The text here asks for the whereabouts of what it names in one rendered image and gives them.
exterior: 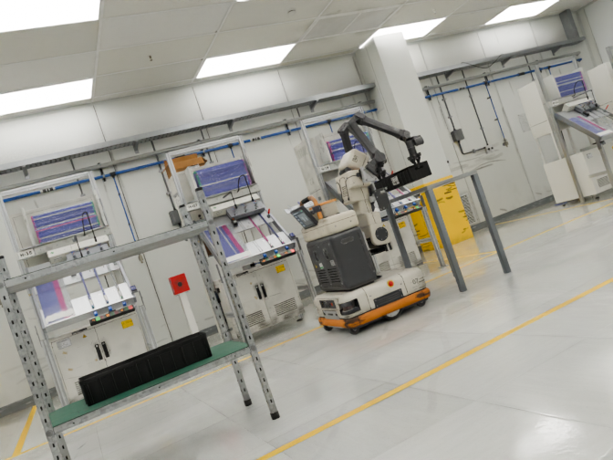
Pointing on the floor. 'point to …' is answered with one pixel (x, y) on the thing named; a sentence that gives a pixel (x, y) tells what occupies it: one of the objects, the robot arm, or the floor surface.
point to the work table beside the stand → (445, 226)
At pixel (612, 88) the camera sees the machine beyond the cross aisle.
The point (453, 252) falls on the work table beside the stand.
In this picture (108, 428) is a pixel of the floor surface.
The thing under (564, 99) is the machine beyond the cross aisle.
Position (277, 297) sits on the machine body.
